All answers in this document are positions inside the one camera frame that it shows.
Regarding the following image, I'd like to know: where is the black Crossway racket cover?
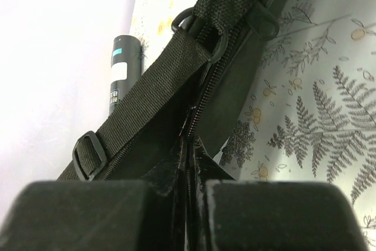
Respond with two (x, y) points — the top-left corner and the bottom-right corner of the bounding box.
(57, 0), (303, 181)

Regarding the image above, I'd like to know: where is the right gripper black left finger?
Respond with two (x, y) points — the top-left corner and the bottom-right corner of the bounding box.
(0, 138), (186, 251)

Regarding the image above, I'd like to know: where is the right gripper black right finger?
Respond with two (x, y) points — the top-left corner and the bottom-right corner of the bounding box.
(190, 136), (370, 251)

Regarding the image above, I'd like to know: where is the floral patterned table mat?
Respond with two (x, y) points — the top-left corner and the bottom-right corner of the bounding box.
(196, 0), (375, 250)

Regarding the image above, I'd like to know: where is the black Boka shuttlecock tube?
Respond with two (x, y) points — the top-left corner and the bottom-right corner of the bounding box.
(109, 35), (142, 114)

